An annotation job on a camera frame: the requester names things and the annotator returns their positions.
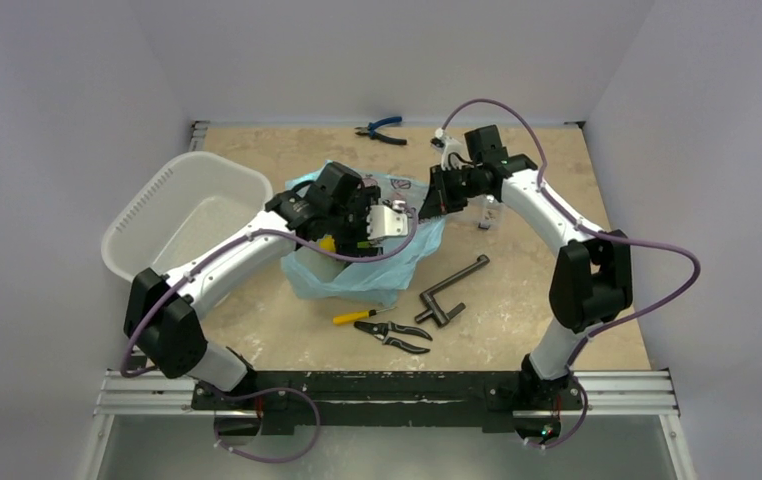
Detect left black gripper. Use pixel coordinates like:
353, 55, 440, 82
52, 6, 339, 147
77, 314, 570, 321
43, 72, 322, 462
327, 188, 383, 259

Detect light blue plastic bag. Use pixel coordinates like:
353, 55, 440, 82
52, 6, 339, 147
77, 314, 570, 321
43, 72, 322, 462
280, 167, 446, 306

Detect white plastic basin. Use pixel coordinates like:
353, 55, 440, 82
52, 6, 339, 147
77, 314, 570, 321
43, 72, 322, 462
101, 152, 293, 318

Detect yellow fake fruit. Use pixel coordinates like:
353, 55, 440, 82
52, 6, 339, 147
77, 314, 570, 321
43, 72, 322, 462
318, 235, 336, 253

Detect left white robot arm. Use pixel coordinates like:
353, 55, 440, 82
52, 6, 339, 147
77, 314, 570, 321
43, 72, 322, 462
123, 162, 382, 409

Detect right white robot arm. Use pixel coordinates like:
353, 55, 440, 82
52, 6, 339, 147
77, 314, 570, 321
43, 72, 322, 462
419, 125, 633, 407

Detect clear plastic screw box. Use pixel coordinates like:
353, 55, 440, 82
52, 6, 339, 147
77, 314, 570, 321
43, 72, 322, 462
469, 194, 505, 231

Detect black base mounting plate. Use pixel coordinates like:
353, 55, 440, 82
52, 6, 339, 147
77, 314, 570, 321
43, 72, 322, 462
191, 371, 584, 438

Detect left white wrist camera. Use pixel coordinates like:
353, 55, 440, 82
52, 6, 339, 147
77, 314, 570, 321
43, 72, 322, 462
366, 200, 410, 242

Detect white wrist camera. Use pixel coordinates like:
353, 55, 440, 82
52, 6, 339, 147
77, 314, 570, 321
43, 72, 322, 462
366, 200, 410, 242
430, 128, 466, 170

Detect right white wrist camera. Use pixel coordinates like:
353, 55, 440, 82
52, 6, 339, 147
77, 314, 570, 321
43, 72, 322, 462
430, 128, 466, 170

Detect yellow handled screwdriver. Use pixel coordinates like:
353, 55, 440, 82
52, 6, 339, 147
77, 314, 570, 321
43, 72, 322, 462
332, 307, 392, 325

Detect black handled pliers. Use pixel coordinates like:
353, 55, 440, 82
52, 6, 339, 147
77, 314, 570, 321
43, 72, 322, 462
353, 321, 433, 355

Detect blue handled pliers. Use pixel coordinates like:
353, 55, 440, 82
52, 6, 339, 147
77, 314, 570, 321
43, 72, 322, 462
355, 116, 409, 147

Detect dark metal crank handle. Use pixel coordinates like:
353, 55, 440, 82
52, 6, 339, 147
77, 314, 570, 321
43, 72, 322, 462
414, 254, 491, 328

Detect aluminium extrusion rail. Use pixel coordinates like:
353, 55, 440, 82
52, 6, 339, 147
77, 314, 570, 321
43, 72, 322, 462
92, 121, 682, 419

